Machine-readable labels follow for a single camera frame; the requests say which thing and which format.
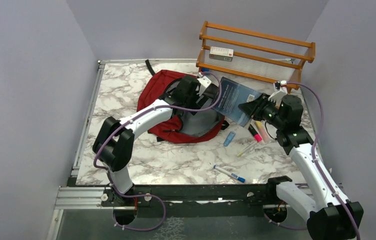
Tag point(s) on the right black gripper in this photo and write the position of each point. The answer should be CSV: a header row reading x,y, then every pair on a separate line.
x,y
255,107

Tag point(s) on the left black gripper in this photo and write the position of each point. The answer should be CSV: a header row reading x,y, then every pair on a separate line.
x,y
194,105

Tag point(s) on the red student backpack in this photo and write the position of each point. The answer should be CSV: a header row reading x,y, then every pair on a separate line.
x,y
185,126

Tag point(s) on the dark blue book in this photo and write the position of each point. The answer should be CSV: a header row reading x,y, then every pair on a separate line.
x,y
233,94

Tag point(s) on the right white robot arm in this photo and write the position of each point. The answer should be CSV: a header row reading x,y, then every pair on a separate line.
x,y
328,214

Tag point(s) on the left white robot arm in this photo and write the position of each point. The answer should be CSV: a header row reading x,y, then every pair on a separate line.
x,y
114,143

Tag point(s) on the yellow highlighter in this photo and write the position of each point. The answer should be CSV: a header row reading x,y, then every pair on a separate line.
x,y
262,131

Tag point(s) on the pink black highlighter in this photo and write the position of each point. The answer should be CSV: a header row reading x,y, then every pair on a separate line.
x,y
254,133

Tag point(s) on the white box on shelf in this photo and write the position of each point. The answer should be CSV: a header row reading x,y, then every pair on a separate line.
x,y
221,53

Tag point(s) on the orange wooden shelf rack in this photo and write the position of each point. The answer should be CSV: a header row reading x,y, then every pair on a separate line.
x,y
259,56

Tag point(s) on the blue glue stick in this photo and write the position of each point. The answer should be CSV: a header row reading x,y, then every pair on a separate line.
x,y
229,138

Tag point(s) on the yellow green pen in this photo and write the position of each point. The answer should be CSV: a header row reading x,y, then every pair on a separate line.
x,y
247,149

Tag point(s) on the white blue marker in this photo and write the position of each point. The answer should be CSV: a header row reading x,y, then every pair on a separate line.
x,y
231,175

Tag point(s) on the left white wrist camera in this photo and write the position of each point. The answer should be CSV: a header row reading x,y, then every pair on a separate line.
x,y
204,83

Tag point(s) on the black metal base rail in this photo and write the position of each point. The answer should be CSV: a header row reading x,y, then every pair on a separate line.
x,y
180,201

